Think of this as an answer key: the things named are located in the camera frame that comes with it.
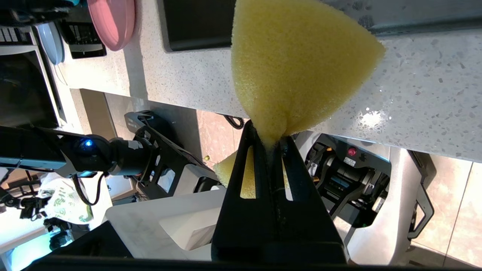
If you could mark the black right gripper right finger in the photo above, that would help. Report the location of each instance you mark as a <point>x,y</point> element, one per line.
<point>305,229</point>

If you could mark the white and black robot base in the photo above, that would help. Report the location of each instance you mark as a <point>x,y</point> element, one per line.
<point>150,218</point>

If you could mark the pink plate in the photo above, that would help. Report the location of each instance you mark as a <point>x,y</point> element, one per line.
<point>113,22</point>

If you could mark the light blue plate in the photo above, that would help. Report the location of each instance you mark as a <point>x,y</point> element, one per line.
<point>51,41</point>

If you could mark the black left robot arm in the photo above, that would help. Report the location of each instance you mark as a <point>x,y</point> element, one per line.
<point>37,150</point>

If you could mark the black induction cooktop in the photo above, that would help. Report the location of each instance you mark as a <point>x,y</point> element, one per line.
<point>83,37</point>

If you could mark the stainless steel sink basin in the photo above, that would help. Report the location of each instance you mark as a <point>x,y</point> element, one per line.
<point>196,22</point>

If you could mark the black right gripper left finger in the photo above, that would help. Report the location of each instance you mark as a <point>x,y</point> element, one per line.
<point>244,229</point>

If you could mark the black glass-front appliance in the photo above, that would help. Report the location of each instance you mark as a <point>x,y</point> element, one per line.
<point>22,90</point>

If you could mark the yellow sponge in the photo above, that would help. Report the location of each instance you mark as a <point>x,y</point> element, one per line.
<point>293,64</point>

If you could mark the white green-printed plastic bag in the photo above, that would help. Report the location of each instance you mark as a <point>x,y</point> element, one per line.
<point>64,203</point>

